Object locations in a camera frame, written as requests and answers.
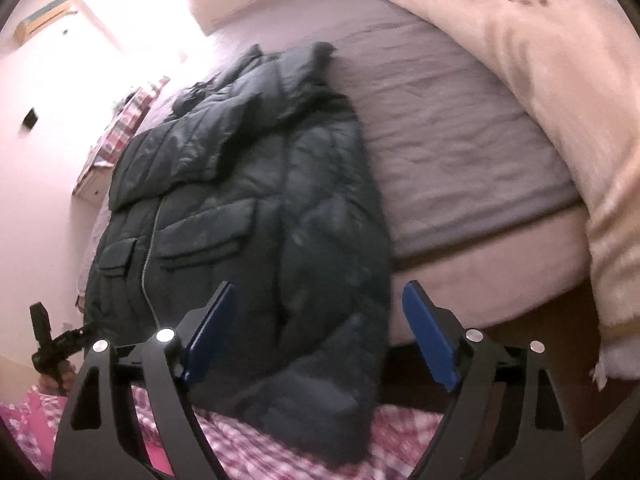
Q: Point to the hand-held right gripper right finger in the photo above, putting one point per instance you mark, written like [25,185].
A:
[432,345]

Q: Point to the dark green puffer jacket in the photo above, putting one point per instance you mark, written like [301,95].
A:
[240,185]

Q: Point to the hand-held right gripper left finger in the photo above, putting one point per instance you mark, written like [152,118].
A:
[210,330]

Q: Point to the bedside cabinet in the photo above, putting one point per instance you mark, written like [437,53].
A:
[92,185]

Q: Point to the person's left hand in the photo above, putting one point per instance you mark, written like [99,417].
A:
[50,385]

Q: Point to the black wall switch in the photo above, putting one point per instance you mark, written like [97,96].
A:
[30,119]

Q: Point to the wall air conditioner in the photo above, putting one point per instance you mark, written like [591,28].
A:
[45,20]

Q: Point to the cream leaf print blanket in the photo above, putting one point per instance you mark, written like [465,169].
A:
[550,85]

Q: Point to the pink checked pajamas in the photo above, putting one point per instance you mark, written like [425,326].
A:
[280,450]

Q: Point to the bed with grey quilted cover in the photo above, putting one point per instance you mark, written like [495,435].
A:
[450,135]

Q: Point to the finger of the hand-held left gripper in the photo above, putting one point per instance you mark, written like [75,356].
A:
[87,332]

